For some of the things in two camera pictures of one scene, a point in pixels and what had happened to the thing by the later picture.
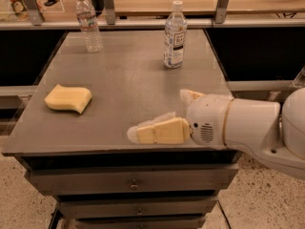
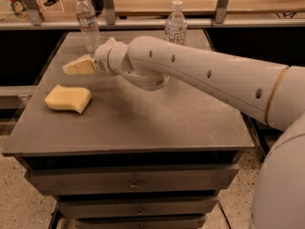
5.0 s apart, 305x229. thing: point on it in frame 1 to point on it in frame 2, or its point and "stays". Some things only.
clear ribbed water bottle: x=88 y=21 stays
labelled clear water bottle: x=175 y=37 stays
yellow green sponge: x=61 y=96 stays
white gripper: x=207 y=117 to x=101 y=59
